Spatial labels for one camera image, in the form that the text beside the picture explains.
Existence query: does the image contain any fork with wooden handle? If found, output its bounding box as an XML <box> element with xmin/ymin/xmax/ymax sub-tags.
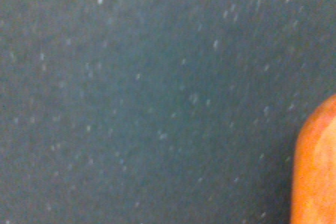
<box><xmin>290</xmin><ymin>94</ymin><xmax>336</xmax><ymax>224</ymax></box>

